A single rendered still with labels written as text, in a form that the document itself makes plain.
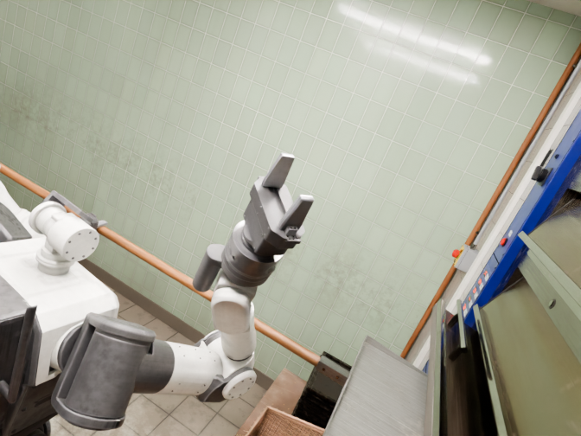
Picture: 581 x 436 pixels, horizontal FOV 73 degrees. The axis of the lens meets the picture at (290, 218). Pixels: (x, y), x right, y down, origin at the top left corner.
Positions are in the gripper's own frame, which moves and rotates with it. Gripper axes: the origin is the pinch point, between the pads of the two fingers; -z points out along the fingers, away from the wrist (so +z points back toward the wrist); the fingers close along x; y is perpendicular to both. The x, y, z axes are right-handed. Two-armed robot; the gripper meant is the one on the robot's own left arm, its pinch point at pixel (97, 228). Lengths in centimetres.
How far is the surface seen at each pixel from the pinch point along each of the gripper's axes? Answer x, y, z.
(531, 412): -31, 122, 25
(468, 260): -27, 119, -87
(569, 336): -44, 123, 18
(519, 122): -91, 114, -122
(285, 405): 62, 78, -52
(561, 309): -46, 123, 9
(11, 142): 53, -211, -121
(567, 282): -53, 119, 16
